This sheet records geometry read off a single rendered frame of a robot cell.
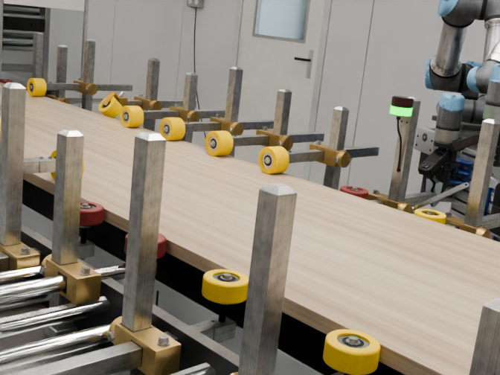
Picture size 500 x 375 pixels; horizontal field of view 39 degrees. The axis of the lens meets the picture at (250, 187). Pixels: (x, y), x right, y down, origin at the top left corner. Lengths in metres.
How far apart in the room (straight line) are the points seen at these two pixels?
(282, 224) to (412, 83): 4.25
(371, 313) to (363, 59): 4.23
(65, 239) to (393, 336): 0.61
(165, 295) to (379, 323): 0.50
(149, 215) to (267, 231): 0.27
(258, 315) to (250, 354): 0.06
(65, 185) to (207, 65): 5.11
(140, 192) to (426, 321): 0.50
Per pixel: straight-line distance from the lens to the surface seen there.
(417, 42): 5.10
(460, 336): 1.17
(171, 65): 6.71
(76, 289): 1.30
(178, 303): 1.44
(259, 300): 0.93
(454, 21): 2.60
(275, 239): 0.90
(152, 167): 1.10
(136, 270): 1.14
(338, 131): 2.22
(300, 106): 5.66
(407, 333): 1.14
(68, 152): 1.30
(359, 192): 1.99
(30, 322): 1.27
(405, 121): 2.07
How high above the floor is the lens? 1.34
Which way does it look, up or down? 13 degrees down
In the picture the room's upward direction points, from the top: 6 degrees clockwise
